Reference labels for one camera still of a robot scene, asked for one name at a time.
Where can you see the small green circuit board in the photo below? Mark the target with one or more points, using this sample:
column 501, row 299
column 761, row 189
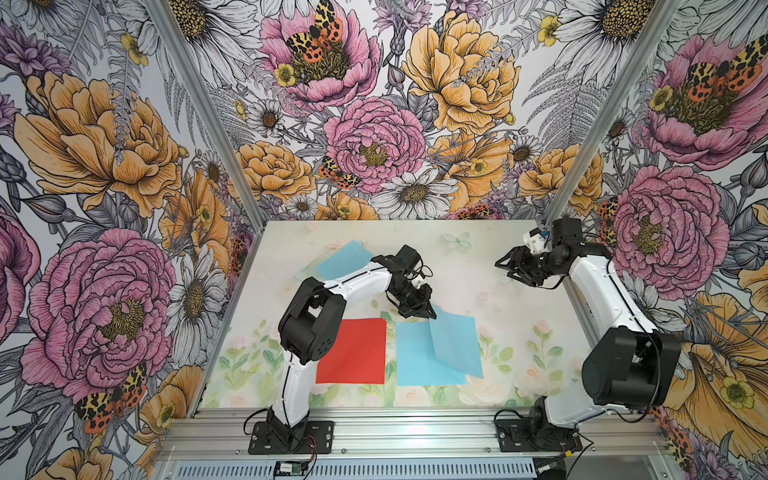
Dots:
column 290, row 469

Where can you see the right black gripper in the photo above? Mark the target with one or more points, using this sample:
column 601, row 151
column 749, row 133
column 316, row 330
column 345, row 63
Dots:
column 518, row 256

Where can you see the right aluminium frame post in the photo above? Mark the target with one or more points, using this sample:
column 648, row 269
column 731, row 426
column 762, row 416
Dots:
column 641, row 53

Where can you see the aluminium frame post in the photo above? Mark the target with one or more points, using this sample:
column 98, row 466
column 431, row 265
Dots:
column 171, row 35
column 641, row 53

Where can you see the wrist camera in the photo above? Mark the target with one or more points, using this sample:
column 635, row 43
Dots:
column 406, row 261
column 561, row 230

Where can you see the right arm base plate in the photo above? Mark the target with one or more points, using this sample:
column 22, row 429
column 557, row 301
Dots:
column 519, row 435

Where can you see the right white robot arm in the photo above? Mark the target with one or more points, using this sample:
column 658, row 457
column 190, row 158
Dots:
column 632, row 362

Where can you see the light blue paper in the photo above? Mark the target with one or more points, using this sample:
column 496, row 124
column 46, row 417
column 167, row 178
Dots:
column 350, row 258
column 455, row 342
column 417, row 364

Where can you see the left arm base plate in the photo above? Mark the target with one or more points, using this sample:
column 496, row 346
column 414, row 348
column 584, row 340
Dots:
column 308, row 437

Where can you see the red paper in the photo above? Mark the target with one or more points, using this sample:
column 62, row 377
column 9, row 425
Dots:
column 358, row 355

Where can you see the aluminium front rail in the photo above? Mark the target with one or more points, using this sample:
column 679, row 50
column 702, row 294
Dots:
column 218, row 434

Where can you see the left aluminium frame post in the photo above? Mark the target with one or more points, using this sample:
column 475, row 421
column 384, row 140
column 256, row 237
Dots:
column 171, row 35

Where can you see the perforated metal front panel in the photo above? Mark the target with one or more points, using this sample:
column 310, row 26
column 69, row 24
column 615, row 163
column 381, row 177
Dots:
column 408, row 468

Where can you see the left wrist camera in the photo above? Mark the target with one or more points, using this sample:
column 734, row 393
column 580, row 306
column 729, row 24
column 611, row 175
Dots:
column 406, row 261

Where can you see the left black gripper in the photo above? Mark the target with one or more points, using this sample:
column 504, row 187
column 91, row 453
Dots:
column 418, row 309

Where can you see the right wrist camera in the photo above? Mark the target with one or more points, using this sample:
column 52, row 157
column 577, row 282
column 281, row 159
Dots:
column 561, row 230

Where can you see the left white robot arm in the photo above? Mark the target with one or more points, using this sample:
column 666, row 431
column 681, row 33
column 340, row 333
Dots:
column 310, row 325

